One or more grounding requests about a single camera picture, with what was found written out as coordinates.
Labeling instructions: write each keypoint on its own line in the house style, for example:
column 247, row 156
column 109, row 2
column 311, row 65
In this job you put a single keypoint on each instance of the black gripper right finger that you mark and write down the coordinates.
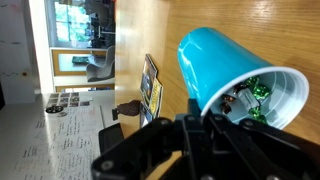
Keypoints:
column 266, row 150

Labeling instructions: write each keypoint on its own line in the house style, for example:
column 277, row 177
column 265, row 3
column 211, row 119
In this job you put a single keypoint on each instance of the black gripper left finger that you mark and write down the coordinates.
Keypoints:
column 133, row 146

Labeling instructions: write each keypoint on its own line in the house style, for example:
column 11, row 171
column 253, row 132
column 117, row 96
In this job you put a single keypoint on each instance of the blue plastic cup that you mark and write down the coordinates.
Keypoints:
column 213, row 63

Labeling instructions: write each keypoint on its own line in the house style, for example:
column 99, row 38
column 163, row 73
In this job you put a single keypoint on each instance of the dark brown bottle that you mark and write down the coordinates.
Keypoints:
column 129, row 108

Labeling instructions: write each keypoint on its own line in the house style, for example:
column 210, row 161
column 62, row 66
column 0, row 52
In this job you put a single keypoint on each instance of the yellow printed booklet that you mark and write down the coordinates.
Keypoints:
column 156, row 97

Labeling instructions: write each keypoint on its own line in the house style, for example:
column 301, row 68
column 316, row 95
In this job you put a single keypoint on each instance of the colourful magazine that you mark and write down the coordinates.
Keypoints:
column 148, row 75

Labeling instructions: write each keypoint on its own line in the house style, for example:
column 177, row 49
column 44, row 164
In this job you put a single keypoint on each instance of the row of small photos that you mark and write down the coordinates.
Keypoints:
column 68, row 99

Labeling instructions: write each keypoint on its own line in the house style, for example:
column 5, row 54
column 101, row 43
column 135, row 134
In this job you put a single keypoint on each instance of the grey lounge chair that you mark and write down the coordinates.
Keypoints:
column 100, row 68

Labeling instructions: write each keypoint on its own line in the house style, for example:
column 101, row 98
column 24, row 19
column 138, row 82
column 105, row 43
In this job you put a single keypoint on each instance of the wall whiteboard with writing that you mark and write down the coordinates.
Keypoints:
column 50, row 146

